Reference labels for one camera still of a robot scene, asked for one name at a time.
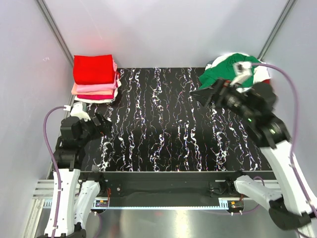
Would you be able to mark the left small circuit board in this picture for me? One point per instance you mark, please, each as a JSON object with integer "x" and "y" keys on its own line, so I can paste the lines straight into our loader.
{"x": 102, "y": 203}

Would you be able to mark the folded peach t shirt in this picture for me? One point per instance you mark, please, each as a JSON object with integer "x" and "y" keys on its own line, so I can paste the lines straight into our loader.
{"x": 74, "y": 91}

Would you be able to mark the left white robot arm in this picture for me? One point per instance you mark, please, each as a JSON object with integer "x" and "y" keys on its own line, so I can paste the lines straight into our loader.
{"x": 71, "y": 207}

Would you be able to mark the crumpled white t shirt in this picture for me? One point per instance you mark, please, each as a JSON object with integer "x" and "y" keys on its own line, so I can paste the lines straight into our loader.
{"x": 260, "y": 73}

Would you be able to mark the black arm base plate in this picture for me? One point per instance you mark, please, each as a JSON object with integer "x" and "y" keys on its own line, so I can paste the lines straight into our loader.
{"x": 128, "y": 182}

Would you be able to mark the right aluminium frame post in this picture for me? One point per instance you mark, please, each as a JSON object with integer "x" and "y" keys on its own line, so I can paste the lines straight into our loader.
{"x": 276, "y": 28}

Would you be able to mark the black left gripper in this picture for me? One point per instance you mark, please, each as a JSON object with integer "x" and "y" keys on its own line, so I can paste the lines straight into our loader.
{"x": 104, "y": 127}

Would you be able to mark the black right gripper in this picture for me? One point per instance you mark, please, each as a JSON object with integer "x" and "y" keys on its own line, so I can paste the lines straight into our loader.
{"x": 221, "y": 89}

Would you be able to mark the folded red t shirt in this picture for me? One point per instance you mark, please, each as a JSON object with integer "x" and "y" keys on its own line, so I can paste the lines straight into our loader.
{"x": 90, "y": 70}

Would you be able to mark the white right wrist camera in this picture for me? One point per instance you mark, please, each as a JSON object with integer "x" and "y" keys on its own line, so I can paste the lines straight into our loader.
{"x": 243, "y": 71}

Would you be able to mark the folded pink t shirt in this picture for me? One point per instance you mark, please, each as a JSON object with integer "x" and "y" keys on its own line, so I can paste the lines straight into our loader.
{"x": 96, "y": 85}

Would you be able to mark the right small circuit board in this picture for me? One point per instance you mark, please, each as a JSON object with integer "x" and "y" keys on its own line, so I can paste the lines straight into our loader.
{"x": 237, "y": 204}

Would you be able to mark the aluminium frame post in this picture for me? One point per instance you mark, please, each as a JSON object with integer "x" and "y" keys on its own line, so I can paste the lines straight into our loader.
{"x": 55, "y": 30}
{"x": 276, "y": 28}

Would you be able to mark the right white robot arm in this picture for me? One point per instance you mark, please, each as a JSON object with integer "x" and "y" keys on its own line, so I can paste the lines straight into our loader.
{"x": 288, "y": 208}

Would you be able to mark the aluminium front rail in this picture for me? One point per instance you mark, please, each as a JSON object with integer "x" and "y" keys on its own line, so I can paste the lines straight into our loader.
{"x": 152, "y": 201}

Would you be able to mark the green t shirt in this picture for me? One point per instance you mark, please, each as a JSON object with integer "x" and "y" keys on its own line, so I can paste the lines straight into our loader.
{"x": 224, "y": 68}

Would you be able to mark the left aluminium frame post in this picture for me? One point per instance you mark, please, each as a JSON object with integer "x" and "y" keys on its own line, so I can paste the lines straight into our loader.
{"x": 55, "y": 30}

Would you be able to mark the small circuit board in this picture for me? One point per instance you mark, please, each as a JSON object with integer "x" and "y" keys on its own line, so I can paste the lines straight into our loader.
{"x": 237, "y": 204}
{"x": 102, "y": 203}

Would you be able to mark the crumpled red t shirt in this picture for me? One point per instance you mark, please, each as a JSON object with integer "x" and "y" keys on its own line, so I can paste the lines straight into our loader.
{"x": 266, "y": 82}

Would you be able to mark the black marbled table mat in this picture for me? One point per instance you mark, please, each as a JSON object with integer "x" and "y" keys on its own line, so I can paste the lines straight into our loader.
{"x": 158, "y": 127}

